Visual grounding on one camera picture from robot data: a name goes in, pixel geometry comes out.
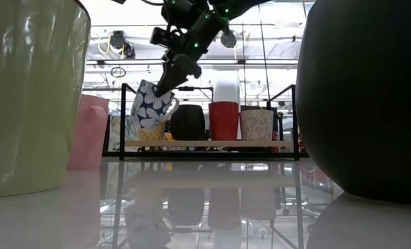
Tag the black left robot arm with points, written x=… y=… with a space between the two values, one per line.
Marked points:
x=205 y=24

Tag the yellow dotted mug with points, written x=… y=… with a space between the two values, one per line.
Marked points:
x=153 y=135

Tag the pink mug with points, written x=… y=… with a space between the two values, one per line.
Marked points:
x=88 y=138

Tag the orange mug cream interior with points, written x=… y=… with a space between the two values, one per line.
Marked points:
x=223 y=121

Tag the wooden shelf black metal frame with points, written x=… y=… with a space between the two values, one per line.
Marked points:
x=209 y=143

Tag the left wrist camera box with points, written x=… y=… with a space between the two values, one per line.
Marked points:
x=161 y=37

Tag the blue white floral mug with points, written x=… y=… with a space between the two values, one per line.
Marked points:
x=150 y=110

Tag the grey patterned mug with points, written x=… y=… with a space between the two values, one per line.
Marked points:
x=256 y=124

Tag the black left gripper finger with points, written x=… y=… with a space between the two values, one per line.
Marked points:
x=169 y=81

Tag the light green mug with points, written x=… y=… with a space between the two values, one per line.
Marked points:
x=29 y=103

